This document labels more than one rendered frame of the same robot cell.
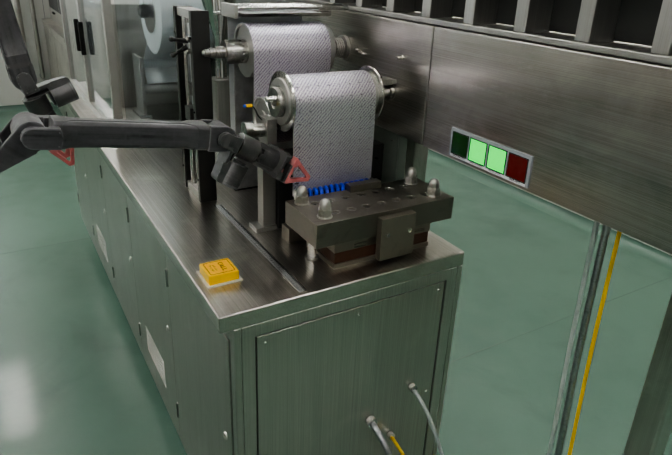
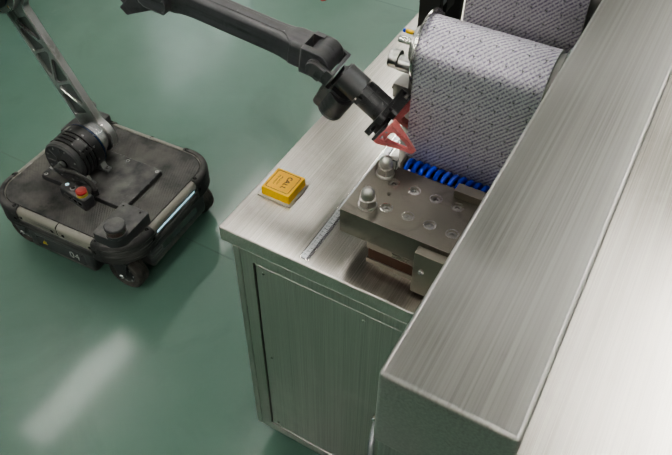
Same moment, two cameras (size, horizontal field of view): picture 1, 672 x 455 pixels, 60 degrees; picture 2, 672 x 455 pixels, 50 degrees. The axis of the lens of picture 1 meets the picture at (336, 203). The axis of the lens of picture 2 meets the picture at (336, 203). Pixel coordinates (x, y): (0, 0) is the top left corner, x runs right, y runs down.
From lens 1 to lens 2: 1.13 m
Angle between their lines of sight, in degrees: 54
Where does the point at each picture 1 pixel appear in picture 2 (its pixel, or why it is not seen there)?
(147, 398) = not seen: hidden behind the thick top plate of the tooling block
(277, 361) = (276, 296)
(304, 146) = (423, 113)
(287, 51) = not seen: outside the picture
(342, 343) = (344, 331)
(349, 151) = (486, 148)
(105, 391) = not seen: hidden behind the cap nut
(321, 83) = (465, 49)
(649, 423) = not seen: outside the picture
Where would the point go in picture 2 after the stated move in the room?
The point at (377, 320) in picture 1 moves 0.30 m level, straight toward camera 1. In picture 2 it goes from (387, 342) to (246, 395)
